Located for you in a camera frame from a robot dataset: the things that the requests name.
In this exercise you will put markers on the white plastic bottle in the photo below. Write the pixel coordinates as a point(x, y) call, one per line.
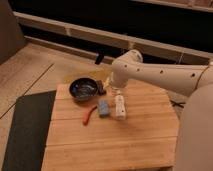
point(120, 107)

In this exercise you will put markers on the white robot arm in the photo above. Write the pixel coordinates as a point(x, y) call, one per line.
point(194, 148)

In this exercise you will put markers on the dark ceramic bowl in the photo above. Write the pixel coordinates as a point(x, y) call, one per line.
point(83, 89)

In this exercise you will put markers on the small black box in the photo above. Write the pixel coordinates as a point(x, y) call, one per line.
point(101, 90)

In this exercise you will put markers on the blue sponge block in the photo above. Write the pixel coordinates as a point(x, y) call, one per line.
point(103, 108)

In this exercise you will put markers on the black table leg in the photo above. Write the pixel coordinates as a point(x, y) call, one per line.
point(99, 57)

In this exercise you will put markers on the dark floor mat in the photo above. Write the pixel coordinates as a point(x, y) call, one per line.
point(28, 133)

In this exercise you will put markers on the white shelf rail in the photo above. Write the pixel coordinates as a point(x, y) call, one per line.
point(148, 47)

